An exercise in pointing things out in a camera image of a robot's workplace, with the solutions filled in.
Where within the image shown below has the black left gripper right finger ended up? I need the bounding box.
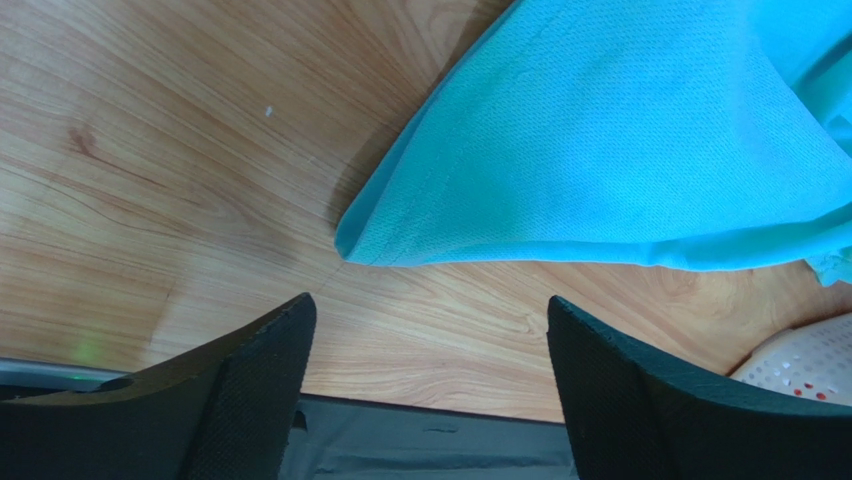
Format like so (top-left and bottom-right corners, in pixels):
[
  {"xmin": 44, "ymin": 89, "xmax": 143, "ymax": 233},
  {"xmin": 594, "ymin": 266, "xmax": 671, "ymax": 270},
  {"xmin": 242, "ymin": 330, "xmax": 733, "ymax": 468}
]
[{"xmin": 547, "ymin": 296, "xmax": 851, "ymax": 479}]

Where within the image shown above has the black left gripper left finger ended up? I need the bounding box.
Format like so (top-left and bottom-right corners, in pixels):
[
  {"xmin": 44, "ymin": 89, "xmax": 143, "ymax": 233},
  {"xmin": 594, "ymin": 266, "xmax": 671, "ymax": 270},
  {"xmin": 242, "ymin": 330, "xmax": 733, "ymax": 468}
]
[{"xmin": 1, "ymin": 293, "xmax": 316, "ymax": 479}]

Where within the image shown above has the mint green t shirt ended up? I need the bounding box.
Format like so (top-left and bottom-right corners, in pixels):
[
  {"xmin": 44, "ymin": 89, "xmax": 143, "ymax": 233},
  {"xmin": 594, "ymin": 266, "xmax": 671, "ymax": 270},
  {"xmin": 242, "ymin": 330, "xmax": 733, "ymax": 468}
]
[{"xmin": 335, "ymin": 1, "xmax": 851, "ymax": 286}]

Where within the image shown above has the white laundry basket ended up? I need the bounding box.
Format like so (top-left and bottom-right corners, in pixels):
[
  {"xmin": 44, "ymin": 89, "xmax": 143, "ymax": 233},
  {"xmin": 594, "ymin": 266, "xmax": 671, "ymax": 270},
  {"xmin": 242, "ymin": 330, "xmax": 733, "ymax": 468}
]
[{"xmin": 730, "ymin": 314, "xmax": 851, "ymax": 406}]

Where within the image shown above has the aluminium front rail frame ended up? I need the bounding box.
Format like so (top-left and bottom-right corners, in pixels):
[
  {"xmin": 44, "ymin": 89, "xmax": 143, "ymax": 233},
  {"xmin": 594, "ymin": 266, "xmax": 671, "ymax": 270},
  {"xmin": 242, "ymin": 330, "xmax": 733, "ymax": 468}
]
[{"xmin": 1, "ymin": 358, "xmax": 127, "ymax": 392}]

